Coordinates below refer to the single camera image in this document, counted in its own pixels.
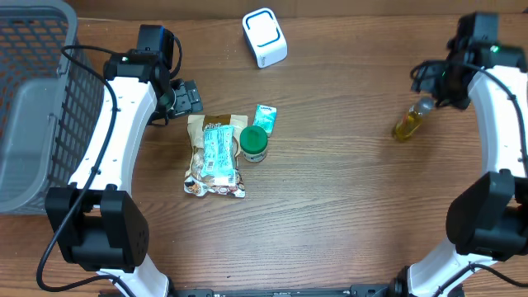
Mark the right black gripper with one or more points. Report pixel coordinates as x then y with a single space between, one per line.
444 95

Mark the small teal tissue pack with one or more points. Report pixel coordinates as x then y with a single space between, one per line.
265 117

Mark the mint green snack packet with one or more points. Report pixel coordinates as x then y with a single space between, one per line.
219 161

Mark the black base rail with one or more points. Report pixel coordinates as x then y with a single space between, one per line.
353 291

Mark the brown nut pouch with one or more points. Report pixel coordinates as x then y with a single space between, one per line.
194 183

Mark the grey plastic shopping basket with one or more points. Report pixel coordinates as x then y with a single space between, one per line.
49 106

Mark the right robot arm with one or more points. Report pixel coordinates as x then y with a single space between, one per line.
487 223

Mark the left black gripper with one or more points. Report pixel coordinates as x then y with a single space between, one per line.
190 99

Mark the white barcode scanner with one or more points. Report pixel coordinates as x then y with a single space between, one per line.
264 37

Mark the yellow drink bottle silver cap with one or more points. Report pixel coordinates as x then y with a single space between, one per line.
413 118

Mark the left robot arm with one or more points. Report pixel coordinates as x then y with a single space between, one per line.
96 223

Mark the green lid jar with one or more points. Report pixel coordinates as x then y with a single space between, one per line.
254 142

